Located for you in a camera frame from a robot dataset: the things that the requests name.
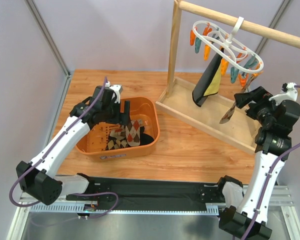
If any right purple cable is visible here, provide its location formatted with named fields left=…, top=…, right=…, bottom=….
left=218, top=84, right=300, bottom=240

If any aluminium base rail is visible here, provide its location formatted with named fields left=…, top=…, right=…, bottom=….
left=19, top=182, right=296, bottom=216

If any brown argyle sock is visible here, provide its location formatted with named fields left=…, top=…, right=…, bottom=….
left=105, top=136, right=129, bottom=151
left=108, top=126, right=126, bottom=141

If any white round clip hanger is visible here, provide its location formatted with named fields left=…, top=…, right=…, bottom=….
left=191, top=17, right=264, bottom=87

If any black white-striped sock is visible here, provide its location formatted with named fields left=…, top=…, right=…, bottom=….
left=140, top=133, right=154, bottom=146

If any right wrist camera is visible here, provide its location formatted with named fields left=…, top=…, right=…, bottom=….
left=269, top=82, right=298, bottom=106

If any left aluminium frame post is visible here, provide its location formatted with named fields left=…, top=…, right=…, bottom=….
left=24, top=0, right=72, bottom=146

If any purple cable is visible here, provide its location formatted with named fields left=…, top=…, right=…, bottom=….
left=9, top=76, right=120, bottom=227
left=218, top=84, right=300, bottom=240

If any grey black sock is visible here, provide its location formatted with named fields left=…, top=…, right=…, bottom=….
left=192, top=53, right=222, bottom=107

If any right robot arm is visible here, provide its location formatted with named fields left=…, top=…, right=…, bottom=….
left=217, top=82, right=300, bottom=240

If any wooden hanger rack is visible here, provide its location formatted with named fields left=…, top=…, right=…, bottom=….
left=156, top=0, right=300, bottom=155

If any orange plastic basket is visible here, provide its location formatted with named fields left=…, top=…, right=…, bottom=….
left=75, top=96, right=160, bottom=160

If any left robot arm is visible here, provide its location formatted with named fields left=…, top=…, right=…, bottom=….
left=16, top=82, right=130, bottom=206

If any yellow grey sock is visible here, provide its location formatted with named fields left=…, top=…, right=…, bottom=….
left=203, top=64, right=221, bottom=97

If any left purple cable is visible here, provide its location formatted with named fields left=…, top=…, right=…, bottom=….
left=9, top=76, right=120, bottom=227

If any aluminium frame post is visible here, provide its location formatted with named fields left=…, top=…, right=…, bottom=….
left=256, top=0, right=292, bottom=53
left=24, top=0, right=72, bottom=146

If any beige orange argyle sock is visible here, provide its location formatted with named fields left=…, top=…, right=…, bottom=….
left=125, top=119, right=143, bottom=147

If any right aluminium frame post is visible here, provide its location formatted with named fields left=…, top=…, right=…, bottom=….
left=256, top=0, right=292, bottom=53

